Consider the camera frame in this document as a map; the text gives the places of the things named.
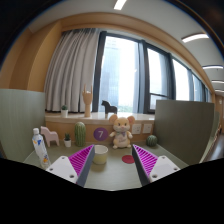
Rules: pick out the pink wooden horse figure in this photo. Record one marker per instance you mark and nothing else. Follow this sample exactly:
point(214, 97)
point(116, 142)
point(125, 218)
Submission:
point(50, 136)

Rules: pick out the wooden hand sculpture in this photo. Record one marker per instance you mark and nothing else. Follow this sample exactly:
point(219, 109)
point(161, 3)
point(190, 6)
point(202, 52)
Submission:
point(87, 98)

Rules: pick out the green partition panel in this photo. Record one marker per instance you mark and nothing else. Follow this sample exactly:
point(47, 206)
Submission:
point(20, 112)
point(183, 128)

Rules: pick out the white wall socket left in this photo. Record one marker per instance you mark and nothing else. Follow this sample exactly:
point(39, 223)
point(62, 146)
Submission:
point(136, 128)

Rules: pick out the purple round number seven sticker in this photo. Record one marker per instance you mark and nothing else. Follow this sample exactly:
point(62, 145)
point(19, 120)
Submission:
point(100, 134)

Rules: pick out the black horse figure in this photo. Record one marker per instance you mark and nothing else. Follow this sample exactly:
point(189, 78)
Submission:
point(108, 107)

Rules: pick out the white wall socket right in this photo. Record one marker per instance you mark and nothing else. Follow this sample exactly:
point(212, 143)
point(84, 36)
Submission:
point(147, 128)

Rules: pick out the white wall socket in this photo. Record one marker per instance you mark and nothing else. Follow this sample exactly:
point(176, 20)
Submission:
point(147, 128)
point(136, 128)

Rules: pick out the wooden window sill shelf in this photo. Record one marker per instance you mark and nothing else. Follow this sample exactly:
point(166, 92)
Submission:
point(54, 122)

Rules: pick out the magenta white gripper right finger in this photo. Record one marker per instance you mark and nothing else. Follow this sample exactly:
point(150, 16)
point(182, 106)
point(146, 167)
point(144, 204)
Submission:
point(151, 167)

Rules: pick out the small potted plant white pot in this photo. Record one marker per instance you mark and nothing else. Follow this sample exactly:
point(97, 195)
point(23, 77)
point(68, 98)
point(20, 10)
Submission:
point(67, 140)

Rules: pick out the beige plush hamster toy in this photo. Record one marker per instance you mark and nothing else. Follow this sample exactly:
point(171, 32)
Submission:
point(121, 131)

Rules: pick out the pale yellow paper cup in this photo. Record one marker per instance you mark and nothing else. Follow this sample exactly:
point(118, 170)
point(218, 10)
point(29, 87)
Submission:
point(101, 153)

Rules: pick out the tall green cactus ornament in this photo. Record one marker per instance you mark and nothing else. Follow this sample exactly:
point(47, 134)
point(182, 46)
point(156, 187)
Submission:
point(80, 134)

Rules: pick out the clear plastic water bottle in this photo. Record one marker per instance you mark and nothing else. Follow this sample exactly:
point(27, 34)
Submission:
point(40, 149)

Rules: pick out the green left partition panel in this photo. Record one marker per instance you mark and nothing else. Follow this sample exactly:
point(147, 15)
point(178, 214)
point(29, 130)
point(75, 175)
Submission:
point(20, 112)

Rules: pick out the grey white curtain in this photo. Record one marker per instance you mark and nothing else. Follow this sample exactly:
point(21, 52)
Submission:
point(71, 70)

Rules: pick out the small potted cactus on sill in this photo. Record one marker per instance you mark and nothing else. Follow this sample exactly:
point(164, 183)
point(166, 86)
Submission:
point(64, 111)

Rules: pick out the red round coaster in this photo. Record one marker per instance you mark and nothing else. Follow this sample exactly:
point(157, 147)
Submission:
point(128, 159)

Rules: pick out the green right partition panel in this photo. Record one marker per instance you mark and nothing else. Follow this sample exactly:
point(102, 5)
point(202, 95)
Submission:
point(183, 128)

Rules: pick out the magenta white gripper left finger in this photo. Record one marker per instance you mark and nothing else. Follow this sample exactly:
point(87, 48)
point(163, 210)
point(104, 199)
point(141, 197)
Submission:
point(74, 168)

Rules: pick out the round green cactus ornament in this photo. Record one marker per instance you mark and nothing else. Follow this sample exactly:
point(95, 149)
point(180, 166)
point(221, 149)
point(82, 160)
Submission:
point(151, 140)

